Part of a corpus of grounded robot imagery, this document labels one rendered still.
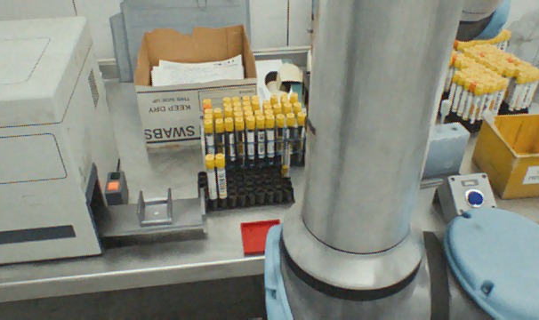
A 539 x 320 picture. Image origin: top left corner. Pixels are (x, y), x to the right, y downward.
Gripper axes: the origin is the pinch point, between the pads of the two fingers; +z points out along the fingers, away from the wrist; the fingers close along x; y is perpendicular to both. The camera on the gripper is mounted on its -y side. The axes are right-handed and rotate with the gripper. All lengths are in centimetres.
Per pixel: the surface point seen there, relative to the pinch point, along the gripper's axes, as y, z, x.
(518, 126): 7.3, 2.1, -40.7
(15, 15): 59, -9, 61
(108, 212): 0.4, 5.6, 37.3
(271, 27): 57, -2, -1
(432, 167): 2.8, 6.1, -21.3
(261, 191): 3.5, 7.6, 11.2
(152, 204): 1.0, 5.3, 30.1
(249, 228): -3.5, 9.4, 14.4
